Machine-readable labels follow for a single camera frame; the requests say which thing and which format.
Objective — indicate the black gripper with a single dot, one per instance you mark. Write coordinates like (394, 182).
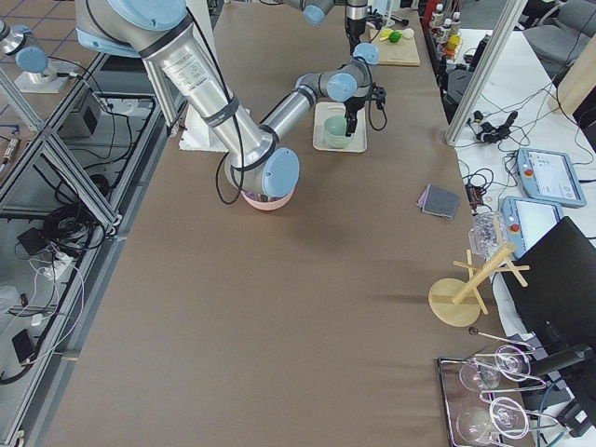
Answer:
(354, 23)
(351, 112)

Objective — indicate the green bowl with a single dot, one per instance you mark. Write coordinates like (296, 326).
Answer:
(334, 144)
(333, 139)
(335, 127)

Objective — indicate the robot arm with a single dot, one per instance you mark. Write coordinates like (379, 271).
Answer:
(316, 11)
(162, 35)

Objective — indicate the cream serving tray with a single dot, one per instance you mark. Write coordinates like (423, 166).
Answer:
(324, 110)

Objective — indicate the green bowl on tray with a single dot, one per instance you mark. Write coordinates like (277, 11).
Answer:
(334, 144)

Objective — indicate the lemon slice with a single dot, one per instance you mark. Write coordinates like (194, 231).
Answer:
(385, 33)

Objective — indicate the wooden cutting board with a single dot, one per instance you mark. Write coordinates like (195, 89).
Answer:
(402, 53)

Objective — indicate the grey folded cloth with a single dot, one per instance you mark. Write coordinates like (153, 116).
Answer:
(439, 202)

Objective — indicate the pink bowl with ice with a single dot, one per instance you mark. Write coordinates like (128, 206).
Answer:
(261, 201)

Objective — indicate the teach pendant tablet near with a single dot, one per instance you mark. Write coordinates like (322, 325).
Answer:
(528, 220)

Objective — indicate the teach pendant tablet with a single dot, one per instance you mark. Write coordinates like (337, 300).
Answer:
(549, 175)
(528, 220)

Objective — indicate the teach pendant tablet far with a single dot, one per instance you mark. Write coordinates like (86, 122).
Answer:
(549, 175)

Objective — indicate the wooden cup tree stand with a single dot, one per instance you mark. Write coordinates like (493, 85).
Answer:
(459, 303)

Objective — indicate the black monitor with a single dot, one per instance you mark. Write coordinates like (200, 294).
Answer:
(558, 304)

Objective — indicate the wine glass rack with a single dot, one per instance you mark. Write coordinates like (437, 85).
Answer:
(482, 395)

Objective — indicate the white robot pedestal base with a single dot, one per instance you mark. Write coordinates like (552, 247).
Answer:
(197, 136)

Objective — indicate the aluminium frame post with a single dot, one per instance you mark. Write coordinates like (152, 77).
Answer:
(501, 33)

